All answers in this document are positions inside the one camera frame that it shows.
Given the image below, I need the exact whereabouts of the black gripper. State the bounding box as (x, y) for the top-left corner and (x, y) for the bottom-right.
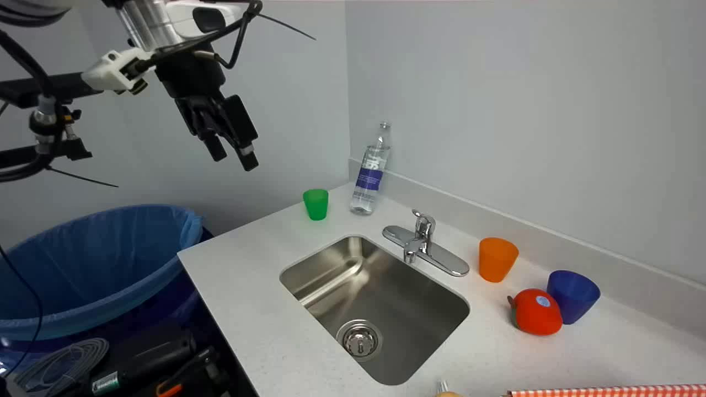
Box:
(153, 46), (264, 175)

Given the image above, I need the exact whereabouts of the green plastic cup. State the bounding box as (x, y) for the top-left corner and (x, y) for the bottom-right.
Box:
(301, 188), (332, 222)

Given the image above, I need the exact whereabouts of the clear plastic water bottle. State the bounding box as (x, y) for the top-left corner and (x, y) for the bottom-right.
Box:
(350, 122), (393, 219)

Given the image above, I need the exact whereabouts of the bin with blue liner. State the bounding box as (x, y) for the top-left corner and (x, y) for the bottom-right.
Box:
(0, 203), (208, 349)

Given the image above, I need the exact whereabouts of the chrome sink faucet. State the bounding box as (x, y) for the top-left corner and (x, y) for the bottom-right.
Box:
(379, 208), (472, 281)

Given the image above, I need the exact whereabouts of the stainless steel sink basin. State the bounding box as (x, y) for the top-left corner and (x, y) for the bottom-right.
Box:
(278, 234), (472, 389)

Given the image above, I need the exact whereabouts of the black power tool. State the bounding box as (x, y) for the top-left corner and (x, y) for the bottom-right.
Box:
(86, 327), (238, 397)

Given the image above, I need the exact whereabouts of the metal sink drain strainer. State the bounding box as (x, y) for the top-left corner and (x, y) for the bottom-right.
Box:
(336, 318), (387, 362)

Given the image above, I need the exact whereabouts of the orange plastic cup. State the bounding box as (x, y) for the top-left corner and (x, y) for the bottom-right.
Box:
(476, 237), (521, 284)

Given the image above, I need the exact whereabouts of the blue plastic cup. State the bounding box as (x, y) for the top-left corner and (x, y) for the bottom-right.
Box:
(545, 269), (602, 327)

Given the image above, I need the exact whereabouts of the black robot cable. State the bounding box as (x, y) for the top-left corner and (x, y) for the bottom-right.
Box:
(147, 0), (265, 73)

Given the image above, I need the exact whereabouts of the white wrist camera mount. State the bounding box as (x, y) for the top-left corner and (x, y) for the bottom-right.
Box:
(79, 46), (155, 97)

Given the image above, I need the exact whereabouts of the black camera on stand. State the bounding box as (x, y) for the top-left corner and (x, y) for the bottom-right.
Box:
(0, 71), (99, 186)

